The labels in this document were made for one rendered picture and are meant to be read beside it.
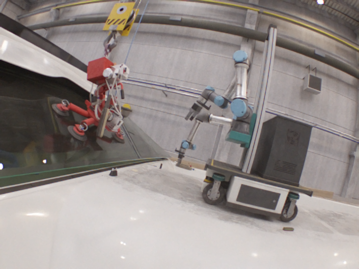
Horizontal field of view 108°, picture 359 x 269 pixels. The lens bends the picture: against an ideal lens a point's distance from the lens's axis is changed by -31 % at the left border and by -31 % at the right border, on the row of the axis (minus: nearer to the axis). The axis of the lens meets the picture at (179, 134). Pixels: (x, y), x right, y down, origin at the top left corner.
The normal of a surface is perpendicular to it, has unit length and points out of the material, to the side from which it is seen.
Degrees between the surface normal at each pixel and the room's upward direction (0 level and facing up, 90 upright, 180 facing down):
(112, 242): 38
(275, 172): 90
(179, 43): 90
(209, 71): 90
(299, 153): 90
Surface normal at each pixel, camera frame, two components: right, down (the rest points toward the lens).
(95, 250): 0.06, -0.73
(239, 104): -0.57, -0.03
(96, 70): -0.21, -0.07
